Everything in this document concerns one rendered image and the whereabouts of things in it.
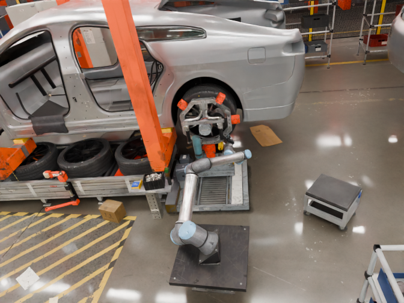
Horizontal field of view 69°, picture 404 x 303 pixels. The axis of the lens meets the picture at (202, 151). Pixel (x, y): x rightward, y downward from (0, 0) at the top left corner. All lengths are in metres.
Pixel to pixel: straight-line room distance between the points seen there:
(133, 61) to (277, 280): 2.21
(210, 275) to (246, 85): 1.85
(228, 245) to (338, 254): 1.00
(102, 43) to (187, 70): 4.65
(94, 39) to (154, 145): 4.99
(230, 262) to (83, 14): 2.79
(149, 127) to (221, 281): 1.49
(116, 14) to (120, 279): 2.28
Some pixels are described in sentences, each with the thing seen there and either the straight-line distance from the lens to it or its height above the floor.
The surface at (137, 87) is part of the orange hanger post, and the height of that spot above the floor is 1.47.
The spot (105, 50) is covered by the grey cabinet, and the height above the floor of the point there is 0.75.
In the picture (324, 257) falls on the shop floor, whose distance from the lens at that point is 2.99.
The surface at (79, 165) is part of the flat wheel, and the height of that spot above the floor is 0.50.
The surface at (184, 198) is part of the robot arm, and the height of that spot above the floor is 0.62.
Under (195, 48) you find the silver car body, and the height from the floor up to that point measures 1.60.
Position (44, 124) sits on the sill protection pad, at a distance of 4.06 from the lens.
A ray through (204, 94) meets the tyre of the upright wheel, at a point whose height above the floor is 1.14.
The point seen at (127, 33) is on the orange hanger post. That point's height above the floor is 1.92.
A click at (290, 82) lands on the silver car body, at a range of 3.21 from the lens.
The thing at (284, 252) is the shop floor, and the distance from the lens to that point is 2.97.
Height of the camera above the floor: 2.39
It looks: 34 degrees down
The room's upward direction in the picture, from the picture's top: 10 degrees counter-clockwise
